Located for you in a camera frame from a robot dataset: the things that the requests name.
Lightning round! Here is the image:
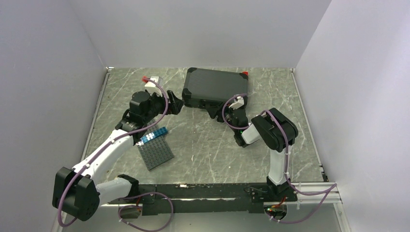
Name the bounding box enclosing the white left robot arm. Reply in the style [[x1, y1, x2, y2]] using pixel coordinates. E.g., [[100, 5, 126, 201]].
[[52, 90, 184, 221]]

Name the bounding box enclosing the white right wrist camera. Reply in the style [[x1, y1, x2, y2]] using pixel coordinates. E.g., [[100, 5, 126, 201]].
[[229, 96, 245, 110]]

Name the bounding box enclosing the dark grey lego baseplate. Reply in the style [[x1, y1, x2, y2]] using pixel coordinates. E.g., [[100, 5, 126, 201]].
[[136, 125, 175, 171]]

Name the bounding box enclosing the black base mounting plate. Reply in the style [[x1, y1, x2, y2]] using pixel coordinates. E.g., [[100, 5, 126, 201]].
[[134, 182, 298, 216]]

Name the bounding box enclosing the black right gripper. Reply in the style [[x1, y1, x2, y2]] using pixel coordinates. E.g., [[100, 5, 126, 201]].
[[206, 101, 238, 134]]

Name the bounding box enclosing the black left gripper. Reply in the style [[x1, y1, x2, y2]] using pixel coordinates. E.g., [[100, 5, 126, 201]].
[[143, 90, 185, 123]]

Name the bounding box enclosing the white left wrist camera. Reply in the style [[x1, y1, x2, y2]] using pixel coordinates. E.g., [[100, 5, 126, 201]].
[[142, 76, 163, 97]]

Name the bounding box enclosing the black poker set case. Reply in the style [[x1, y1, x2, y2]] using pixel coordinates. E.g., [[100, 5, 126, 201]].
[[182, 67, 249, 109]]

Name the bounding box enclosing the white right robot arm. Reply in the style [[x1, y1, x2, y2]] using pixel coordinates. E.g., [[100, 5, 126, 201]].
[[208, 103, 298, 201]]

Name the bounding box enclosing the dark teal lego brick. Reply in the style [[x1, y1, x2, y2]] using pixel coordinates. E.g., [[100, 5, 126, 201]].
[[153, 127, 168, 138]]

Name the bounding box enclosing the light blue lego brick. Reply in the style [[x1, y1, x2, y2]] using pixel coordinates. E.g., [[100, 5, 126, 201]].
[[140, 133, 156, 144]]

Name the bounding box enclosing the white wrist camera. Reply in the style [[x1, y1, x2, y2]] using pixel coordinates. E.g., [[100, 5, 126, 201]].
[[142, 76, 163, 97], [229, 96, 245, 110]]

